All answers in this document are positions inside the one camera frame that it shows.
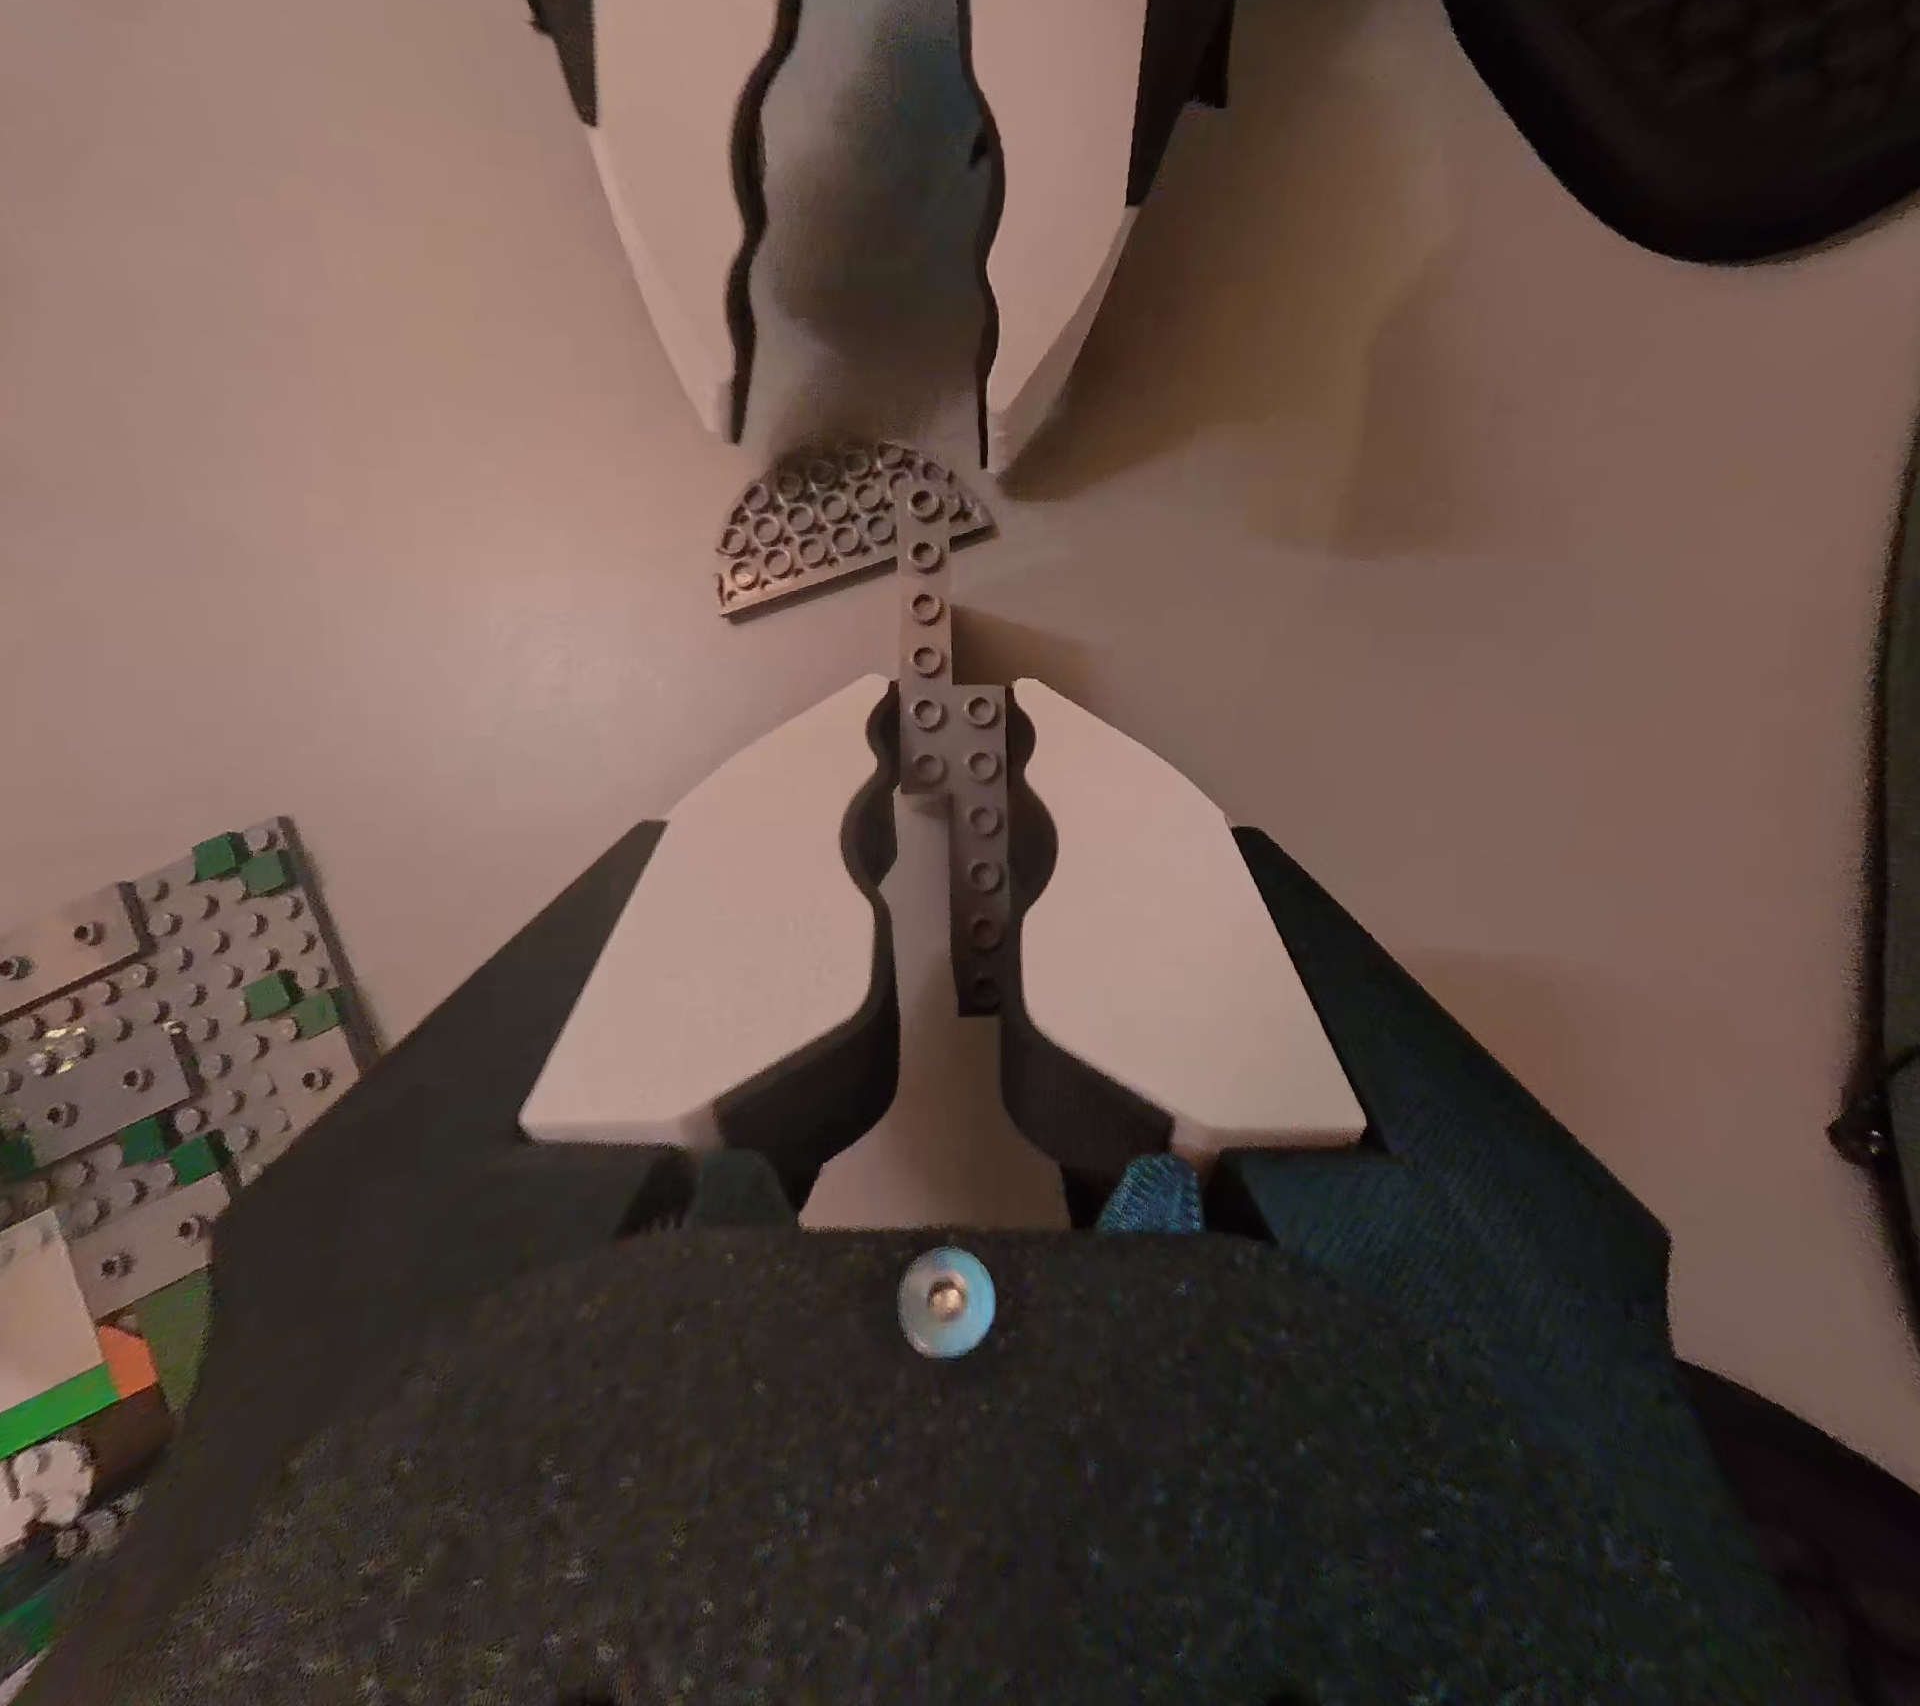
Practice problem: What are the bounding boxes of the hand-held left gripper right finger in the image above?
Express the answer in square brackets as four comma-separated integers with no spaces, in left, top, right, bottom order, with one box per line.
[993,678,1369,1213]

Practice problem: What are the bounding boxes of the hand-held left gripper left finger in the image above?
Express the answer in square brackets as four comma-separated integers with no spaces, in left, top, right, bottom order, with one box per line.
[517,671,905,1214]

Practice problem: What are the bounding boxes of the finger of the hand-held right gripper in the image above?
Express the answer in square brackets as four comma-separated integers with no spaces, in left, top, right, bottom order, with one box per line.
[957,0,1167,476]
[586,0,801,446]

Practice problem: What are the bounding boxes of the grey stepped brick wall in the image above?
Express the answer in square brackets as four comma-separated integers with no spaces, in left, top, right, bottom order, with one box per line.
[896,487,1013,1020]

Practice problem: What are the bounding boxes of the dark grey half-round plate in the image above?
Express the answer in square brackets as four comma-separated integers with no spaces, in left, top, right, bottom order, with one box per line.
[714,437,998,616]

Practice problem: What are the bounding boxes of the grey brick baseplate build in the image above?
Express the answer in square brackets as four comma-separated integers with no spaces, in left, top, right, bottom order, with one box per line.
[0,817,381,1634]

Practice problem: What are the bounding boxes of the person's green sweatshirt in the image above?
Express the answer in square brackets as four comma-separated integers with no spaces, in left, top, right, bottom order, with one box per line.
[1828,418,1920,1205]

